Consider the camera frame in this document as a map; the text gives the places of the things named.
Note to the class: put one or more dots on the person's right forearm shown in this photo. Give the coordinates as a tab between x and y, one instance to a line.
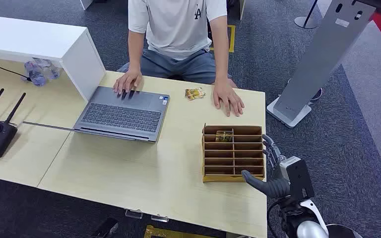
135	52

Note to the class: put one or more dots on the gold patterned card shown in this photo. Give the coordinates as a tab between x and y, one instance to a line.
195	93
224	136

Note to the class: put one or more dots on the white furniture leg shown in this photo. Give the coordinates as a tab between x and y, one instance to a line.
242	8

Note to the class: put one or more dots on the white furniture panel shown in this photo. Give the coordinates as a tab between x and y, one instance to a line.
86	3

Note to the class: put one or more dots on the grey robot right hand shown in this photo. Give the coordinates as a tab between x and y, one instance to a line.
271	188

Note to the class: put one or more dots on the person's right hand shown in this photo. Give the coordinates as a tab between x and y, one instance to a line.
128	80

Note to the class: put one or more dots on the brown cardboard slot organizer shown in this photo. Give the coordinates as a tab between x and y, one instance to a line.
233	157

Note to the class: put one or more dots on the person's left hand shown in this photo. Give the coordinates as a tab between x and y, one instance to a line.
226	95

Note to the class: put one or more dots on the stanchion post with round base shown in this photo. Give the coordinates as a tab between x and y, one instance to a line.
305	22

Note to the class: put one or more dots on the white desk shelf riser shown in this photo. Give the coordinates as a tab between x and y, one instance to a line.
32	41

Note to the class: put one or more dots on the person's left forearm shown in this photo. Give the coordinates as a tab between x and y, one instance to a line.
220	59

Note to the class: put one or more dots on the grey metal kiosk stand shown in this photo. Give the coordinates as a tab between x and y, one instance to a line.
322	52

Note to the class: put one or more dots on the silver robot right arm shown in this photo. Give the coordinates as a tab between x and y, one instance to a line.
308	228

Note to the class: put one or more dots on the grey open laptop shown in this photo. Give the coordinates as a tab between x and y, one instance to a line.
121	115

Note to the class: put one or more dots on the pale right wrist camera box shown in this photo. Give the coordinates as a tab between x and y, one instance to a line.
299	179

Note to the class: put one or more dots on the clear plastic water bottle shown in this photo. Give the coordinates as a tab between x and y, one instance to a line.
50	70
36	75

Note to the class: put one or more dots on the black object under desk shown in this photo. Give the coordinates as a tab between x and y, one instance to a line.
106	228

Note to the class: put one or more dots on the person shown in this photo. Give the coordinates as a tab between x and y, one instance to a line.
177	26

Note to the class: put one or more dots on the clear acrylic desk clip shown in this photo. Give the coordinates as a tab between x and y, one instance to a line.
134	214
160	218

